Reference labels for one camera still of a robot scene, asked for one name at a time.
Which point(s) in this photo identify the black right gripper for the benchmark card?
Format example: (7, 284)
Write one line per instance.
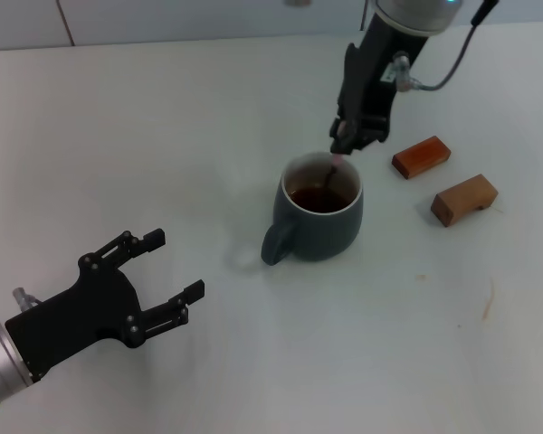
(375, 68)

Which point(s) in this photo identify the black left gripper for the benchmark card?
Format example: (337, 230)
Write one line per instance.
(86, 307)

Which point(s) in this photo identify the grey ceramic cup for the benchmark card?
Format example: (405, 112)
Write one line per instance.
(330, 235)

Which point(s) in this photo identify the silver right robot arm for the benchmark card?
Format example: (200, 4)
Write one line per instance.
(416, 16)

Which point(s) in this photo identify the reddish brown wooden block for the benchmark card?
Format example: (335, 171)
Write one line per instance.
(418, 158)

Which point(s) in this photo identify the dark brown tea liquid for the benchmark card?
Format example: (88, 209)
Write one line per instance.
(319, 201)

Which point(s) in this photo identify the light brown wooden block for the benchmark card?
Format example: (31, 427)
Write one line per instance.
(463, 199)

